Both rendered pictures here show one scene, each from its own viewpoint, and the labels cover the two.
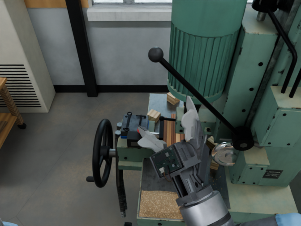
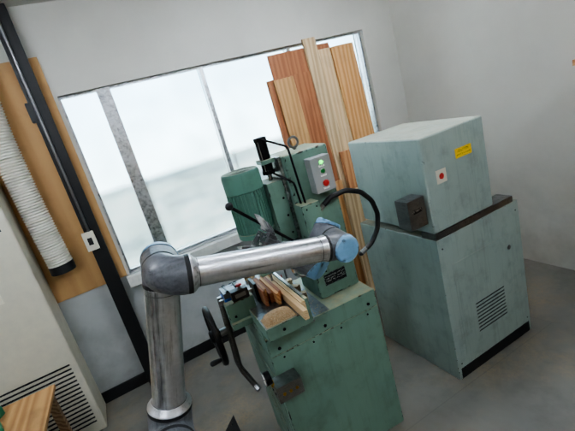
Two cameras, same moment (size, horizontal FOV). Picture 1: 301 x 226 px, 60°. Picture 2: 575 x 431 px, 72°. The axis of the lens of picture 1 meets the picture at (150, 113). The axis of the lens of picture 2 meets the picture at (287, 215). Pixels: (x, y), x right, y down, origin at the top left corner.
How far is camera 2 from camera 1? 1.15 m
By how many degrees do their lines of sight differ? 36
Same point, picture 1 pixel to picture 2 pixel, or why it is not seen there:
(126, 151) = (234, 308)
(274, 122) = (305, 217)
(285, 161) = not seen: hidden behind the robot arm
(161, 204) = (277, 311)
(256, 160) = not seen: hidden behind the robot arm
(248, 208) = (340, 303)
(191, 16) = (237, 185)
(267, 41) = (279, 185)
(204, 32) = (246, 190)
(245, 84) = (283, 213)
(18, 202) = not seen: outside the picture
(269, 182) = (344, 282)
